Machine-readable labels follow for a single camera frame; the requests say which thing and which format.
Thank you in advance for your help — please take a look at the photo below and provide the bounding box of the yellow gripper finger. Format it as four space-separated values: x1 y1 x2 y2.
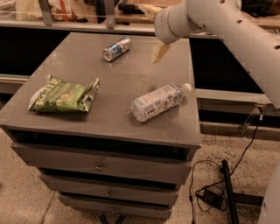
151 41 171 64
138 4 161 19

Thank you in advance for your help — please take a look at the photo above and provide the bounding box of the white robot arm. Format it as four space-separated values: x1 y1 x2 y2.
139 0 280 110

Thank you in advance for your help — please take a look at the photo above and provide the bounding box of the redbull can blue silver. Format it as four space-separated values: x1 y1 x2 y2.
102 37 132 62

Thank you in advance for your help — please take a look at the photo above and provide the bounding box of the clear plastic water bottle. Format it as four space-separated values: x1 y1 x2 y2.
131 83 192 123

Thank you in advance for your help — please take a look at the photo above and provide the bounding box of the grey drawer cabinet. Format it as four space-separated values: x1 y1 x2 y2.
1 32 201 210

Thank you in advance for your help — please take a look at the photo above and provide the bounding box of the green kettle chips bag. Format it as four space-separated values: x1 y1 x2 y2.
28 74 100 113

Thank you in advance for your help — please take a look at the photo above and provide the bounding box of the top grey drawer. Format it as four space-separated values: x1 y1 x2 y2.
11 143 193 185

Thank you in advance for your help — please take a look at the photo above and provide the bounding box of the grey drawer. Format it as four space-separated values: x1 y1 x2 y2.
11 143 193 185
59 194 172 220
40 174 179 207

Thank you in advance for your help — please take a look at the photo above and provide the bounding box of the black floor bar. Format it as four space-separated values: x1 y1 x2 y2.
222 160 239 224

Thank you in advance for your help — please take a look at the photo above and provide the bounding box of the middle grey drawer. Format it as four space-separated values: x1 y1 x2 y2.
40 174 179 207

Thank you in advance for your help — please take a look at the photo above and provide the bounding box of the black power adapter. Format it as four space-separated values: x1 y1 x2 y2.
202 189 223 209

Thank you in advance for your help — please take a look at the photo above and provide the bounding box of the bottom grey drawer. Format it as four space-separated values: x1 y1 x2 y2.
59 194 172 220

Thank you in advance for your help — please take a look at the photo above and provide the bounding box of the metal window rail frame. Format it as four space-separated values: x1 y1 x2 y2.
0 0 280 41

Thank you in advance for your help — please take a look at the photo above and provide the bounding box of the black power cable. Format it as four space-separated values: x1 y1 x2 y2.
188 110 264 224

